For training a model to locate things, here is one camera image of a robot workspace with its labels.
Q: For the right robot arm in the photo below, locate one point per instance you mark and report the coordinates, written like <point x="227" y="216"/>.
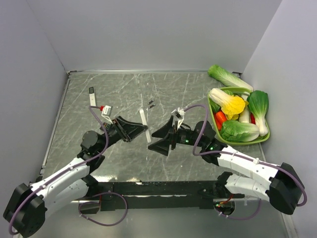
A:
<point x="279" y="185"/>

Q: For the red pepper toy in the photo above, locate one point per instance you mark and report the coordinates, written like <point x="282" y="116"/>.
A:
<point x="252" y="119"/>

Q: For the green plastic basket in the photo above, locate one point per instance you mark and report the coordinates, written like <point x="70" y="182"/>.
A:
<point x="214" y="108"/>

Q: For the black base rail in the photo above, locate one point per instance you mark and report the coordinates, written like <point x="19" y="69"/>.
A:
<point x="158" y="194"/>

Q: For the yellow white cabbage toy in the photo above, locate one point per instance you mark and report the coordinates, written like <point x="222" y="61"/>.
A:
<point x="232" y="106"/>

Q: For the red white AC remote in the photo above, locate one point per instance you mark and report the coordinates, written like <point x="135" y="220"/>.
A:
<point x="144" y="122"/>

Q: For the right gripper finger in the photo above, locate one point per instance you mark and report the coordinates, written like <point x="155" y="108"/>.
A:
<point x="162" y="146"/>
<point x="163" y="131"/>

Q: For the white slim remote control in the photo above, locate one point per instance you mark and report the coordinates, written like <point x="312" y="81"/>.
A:
<point x="92" y="97"/>

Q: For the dark green bok choy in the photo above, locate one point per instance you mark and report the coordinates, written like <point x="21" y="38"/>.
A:
<point x="258" y="106"/>

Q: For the orange carrot toy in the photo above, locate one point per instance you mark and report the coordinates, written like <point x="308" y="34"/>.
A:
<point x="220" y="118"/>

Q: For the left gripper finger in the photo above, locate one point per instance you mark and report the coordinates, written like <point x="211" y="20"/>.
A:
<point x="124" y="123"/>
<point x="133" y="131"/>

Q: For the white radish toy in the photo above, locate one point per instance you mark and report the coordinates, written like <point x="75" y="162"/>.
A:
<point x="244" y="117"/>

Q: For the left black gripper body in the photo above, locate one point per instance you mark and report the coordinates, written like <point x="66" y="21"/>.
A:
<point x="119" y="133"/>

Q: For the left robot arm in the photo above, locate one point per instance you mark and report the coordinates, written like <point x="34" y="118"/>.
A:
<point x="30" y="205"/>

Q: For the black TV remote control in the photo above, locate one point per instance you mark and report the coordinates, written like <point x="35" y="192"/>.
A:
<point x="105" y="126"/>

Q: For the light green cabbage front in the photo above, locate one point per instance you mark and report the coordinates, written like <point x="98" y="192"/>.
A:
<point x="235" y="131"/>

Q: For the napa cabbage on table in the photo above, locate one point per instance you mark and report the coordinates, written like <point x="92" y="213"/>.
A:
<point x="226" y="78"/>

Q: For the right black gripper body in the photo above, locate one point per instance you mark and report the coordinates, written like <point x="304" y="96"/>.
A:
<point x="182" y="136"/>

